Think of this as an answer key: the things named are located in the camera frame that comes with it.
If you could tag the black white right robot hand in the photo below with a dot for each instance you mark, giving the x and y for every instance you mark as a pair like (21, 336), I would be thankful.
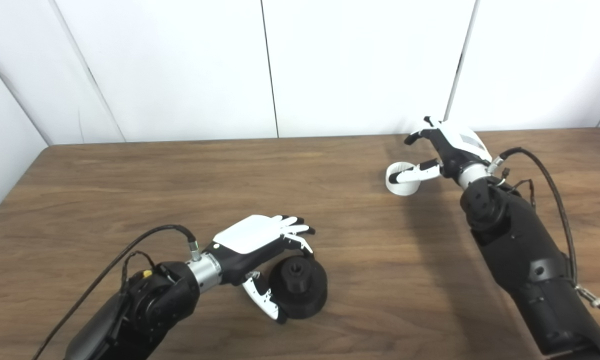
(457, 145)

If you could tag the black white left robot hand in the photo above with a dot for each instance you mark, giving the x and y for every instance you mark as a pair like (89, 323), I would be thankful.
(245, 235)

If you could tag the round black plastic part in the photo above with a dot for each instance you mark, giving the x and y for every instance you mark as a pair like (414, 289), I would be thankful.
(307, 295)

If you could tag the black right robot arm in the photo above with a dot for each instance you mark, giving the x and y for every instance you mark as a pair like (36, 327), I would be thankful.
(525, 250)

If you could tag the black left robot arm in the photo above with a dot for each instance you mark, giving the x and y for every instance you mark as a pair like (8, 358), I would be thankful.
(150, 310)

